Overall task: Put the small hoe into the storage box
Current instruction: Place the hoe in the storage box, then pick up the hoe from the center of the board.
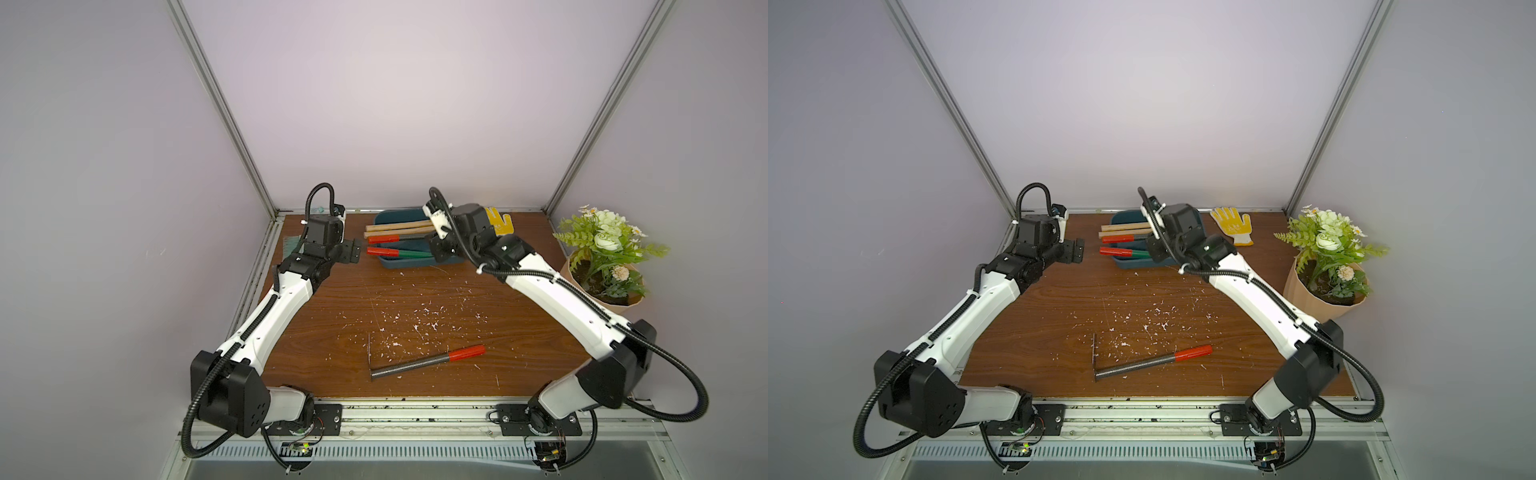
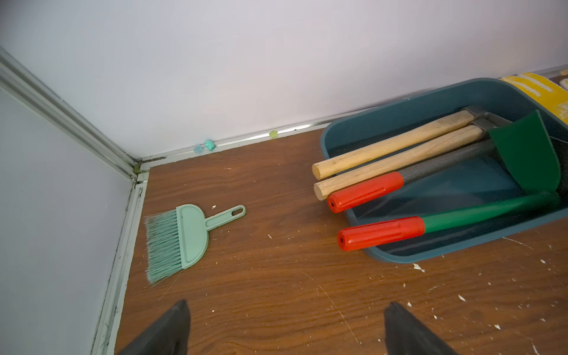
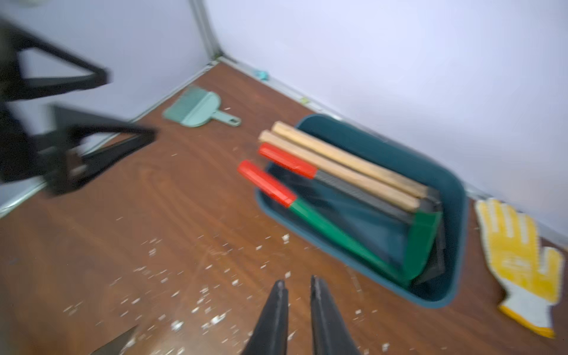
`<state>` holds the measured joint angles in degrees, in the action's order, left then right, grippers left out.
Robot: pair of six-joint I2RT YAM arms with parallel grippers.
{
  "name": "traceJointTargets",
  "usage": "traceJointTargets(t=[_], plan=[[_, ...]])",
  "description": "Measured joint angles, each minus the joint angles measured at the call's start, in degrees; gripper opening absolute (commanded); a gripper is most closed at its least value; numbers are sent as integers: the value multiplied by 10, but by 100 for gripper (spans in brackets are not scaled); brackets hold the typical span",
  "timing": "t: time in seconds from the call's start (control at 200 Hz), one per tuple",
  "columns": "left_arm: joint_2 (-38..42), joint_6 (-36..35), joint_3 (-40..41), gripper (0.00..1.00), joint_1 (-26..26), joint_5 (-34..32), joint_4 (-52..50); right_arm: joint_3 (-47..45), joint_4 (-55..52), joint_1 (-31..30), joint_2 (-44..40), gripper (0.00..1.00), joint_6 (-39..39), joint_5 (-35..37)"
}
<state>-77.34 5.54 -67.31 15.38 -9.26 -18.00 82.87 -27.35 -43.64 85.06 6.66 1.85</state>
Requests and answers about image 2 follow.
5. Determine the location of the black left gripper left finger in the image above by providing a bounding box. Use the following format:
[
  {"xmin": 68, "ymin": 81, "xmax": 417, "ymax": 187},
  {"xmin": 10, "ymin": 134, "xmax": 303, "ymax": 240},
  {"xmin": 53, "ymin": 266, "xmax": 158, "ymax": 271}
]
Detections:
[{"xmin": 118, "ymin": 300, "xmax": 191, "ymax": 355}]

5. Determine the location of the teal plastic storage box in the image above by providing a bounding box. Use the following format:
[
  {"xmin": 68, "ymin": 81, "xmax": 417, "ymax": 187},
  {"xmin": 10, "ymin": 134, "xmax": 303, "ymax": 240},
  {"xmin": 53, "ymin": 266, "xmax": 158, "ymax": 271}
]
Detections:
[{"xmin": 321, "ymin": 78, "xmax": 567, "ymax": 264}]

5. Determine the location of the green tool red grip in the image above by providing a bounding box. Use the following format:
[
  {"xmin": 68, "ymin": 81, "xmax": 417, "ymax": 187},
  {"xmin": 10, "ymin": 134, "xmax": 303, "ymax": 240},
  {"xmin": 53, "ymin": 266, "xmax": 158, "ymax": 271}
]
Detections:
[{"xmin": 337, "ymin": 110, "xmax": 561, "ymax": 251}]

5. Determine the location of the wooden handle small hoe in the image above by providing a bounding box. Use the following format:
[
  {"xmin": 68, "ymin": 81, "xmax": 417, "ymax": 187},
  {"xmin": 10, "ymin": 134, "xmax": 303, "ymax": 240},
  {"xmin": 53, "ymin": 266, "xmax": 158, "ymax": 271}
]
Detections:
[{"xmin": 312, "ymin": 106, "xmax": 510, "ymax": 180}]

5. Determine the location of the grey tool red grip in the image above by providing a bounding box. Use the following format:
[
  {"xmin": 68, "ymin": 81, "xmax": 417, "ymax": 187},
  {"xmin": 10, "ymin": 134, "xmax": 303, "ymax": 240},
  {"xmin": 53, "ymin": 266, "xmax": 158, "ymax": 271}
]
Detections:
[{"xmin": 327, "ymin": 139, "xmax": 496, "ymax": 213}]

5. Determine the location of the yellow white work glove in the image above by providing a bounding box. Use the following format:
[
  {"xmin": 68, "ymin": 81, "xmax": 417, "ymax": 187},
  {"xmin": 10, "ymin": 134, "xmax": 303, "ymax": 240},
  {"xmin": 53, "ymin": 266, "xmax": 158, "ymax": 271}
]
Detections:
[{"xmin": 501, "ymin": 72, "xmax": 567, "ymax": 124}]

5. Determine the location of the green hand brush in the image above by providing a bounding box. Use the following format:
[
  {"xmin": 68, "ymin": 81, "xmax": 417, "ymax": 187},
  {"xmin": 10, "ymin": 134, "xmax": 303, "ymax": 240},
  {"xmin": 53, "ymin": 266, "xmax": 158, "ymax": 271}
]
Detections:
[{"xmin": 144, "ymin": 204, "xmax": 246, "ymax": 285}]

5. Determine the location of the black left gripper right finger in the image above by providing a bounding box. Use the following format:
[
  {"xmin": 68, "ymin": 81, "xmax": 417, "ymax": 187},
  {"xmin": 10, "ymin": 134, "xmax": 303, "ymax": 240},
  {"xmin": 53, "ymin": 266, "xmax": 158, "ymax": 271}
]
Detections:
[{"xmin": 384, "ymin": 302, "xmax": 458, "ymax": 355}]

